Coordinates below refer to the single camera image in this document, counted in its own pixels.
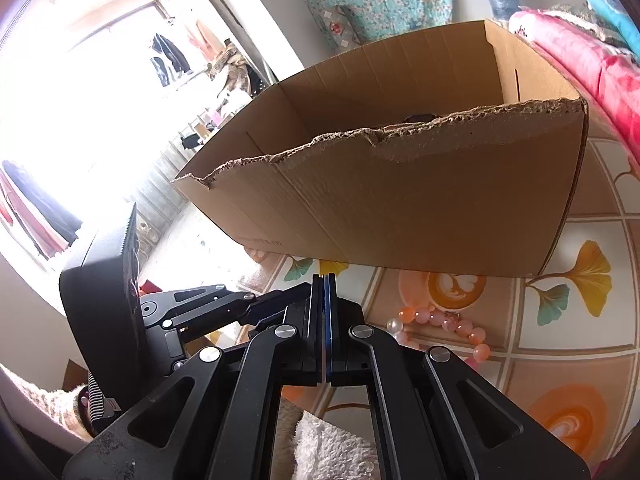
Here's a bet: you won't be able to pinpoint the pile of clothes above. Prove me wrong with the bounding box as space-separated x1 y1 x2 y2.
207 40 271 98

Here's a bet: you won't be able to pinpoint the ginkgo print tablecloth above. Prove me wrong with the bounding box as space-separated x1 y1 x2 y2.
240 125 640 480

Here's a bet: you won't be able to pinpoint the grey red patterned bolster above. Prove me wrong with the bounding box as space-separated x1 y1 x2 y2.
317 4 366 51

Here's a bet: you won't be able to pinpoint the brown cardboard box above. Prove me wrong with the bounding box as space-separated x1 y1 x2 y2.
171 19 588 278

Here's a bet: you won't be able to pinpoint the hanging dark jacket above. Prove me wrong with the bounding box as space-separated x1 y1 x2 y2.
150 32 193 86

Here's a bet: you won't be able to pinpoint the hanging dark pink clothes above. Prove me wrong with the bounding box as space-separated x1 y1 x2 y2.
0 160 83 261

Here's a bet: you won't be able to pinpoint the person's left hand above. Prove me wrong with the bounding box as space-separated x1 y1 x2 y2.
72 384 101 436

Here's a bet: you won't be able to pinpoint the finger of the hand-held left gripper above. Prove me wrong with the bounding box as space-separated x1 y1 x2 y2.
179 311 287 357
164 282 314 332

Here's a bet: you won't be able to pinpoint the orange pink bead bracelet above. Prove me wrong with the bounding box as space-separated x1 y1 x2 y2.
385 306 492 367

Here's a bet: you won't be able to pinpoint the pink floral blanket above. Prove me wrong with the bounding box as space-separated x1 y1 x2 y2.
507 7 640 171

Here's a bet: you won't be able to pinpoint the hanging pink garment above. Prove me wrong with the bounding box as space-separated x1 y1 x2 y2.
182 17 213 53

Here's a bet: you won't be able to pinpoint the grey metal railing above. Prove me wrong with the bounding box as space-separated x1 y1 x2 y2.
135 137 206 261

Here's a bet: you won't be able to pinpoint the grey lace blanket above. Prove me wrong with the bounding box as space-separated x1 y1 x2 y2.
542 4 623 53

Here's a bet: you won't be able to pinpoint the person's left forearm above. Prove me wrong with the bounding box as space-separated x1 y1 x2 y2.
0 365 88 453

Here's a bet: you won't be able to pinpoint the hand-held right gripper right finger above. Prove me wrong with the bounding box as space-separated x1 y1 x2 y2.
326 273 594 480

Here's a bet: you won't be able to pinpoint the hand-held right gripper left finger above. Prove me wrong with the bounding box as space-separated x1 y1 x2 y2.
62 274 328 480

